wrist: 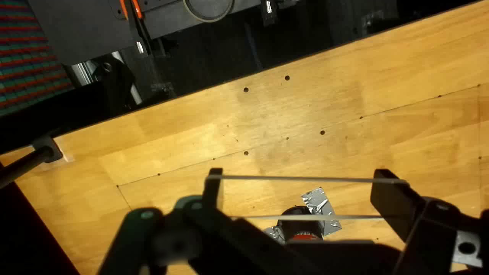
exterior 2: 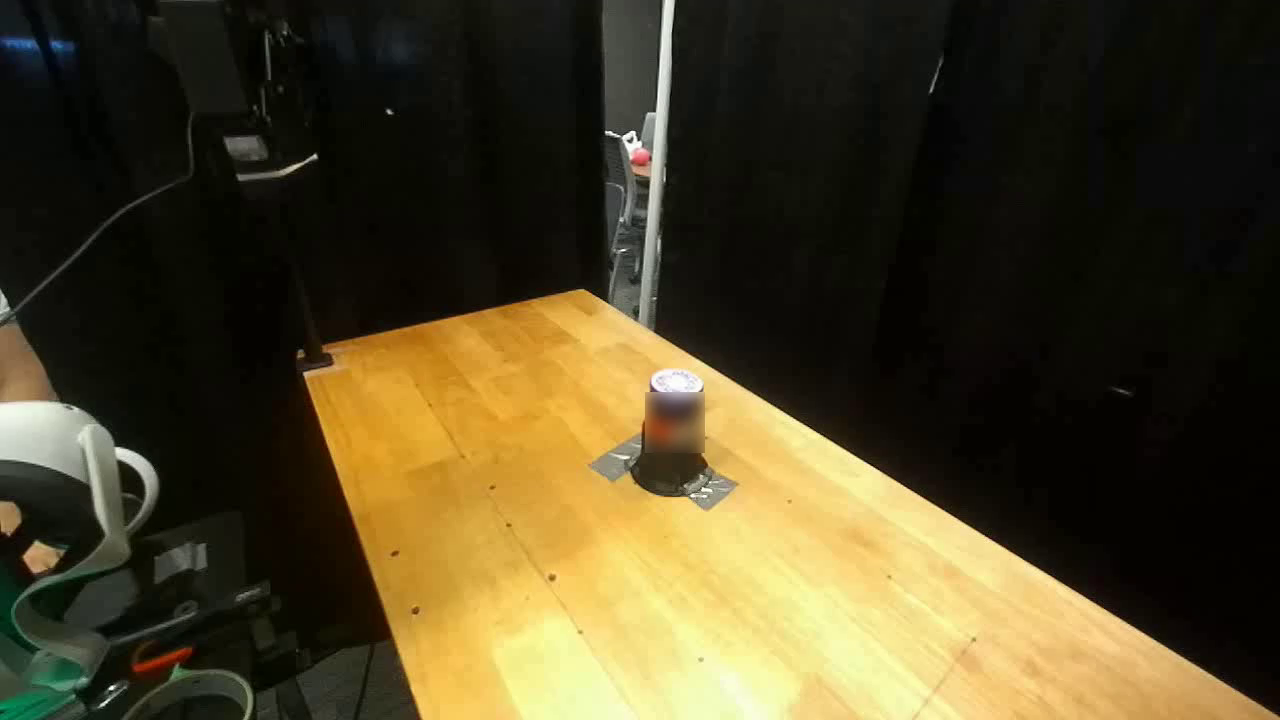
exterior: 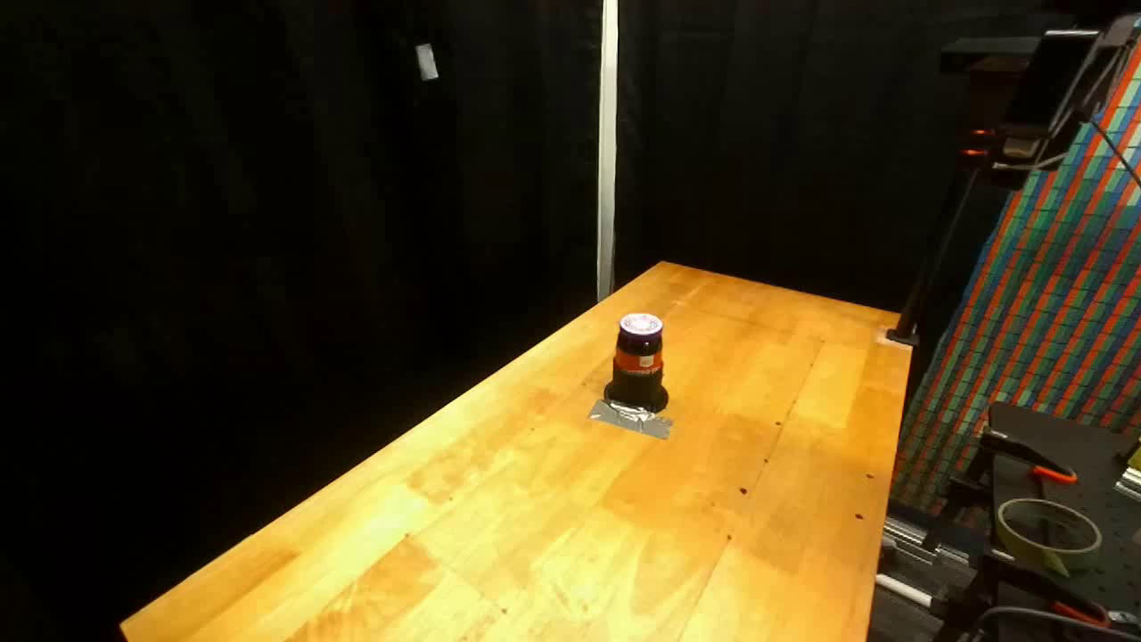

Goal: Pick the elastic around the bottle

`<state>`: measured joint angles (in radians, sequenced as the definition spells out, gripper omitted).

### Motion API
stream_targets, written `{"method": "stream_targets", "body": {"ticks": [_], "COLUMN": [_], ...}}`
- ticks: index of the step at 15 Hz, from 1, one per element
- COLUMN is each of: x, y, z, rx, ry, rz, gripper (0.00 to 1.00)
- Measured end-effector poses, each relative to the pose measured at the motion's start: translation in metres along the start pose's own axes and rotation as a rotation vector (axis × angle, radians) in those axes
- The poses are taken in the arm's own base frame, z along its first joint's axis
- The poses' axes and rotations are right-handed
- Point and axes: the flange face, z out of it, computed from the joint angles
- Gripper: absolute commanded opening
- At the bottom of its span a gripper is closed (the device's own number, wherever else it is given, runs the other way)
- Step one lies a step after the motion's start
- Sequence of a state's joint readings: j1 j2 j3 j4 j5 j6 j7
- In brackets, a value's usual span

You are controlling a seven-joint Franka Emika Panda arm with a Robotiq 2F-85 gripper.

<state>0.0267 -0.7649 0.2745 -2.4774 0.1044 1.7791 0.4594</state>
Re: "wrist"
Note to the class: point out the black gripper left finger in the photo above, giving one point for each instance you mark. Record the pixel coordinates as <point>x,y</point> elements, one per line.
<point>215,223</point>

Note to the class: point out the aluminium frame profile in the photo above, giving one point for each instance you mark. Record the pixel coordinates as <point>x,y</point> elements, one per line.
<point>85,72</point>

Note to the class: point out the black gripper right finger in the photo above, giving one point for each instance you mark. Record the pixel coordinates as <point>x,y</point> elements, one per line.
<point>433,229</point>

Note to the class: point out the dark grey box panel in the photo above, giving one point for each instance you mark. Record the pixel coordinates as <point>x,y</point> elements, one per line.
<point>82,28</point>

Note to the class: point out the thin pale elastic band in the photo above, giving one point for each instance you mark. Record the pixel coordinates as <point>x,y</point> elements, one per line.
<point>307,179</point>

